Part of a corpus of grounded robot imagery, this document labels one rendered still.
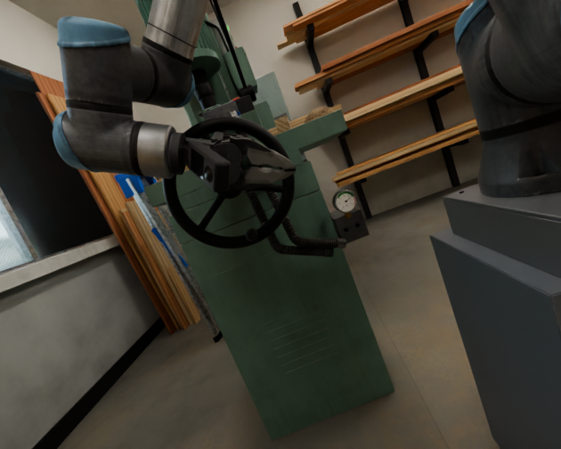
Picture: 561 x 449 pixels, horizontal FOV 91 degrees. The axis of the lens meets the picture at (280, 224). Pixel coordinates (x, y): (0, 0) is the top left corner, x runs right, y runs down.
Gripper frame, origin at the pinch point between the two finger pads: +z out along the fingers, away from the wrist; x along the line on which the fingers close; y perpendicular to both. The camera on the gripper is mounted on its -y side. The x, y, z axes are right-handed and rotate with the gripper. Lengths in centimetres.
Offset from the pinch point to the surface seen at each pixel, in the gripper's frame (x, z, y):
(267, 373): 68, 5, 5
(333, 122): -4.8, 16.0, 32.7
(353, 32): -62, 96, 294
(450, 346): 62, 71, 11
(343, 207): 14.3, 19.6, 18.1
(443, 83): -28, 163, 214
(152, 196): 20.6, -32.5, 27.2
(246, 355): 63, -2, 8
